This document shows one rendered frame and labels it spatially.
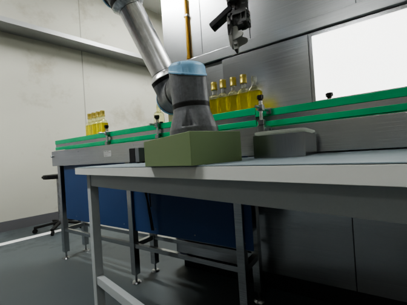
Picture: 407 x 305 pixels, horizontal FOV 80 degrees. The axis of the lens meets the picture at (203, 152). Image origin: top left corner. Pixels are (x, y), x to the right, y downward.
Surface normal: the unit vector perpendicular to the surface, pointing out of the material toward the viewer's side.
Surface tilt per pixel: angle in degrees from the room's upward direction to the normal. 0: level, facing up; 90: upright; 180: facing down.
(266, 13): 90
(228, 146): 90
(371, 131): 90
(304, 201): 90
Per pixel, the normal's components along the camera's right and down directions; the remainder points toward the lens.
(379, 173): -0.70, 0.04
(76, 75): 0.71, -0.05
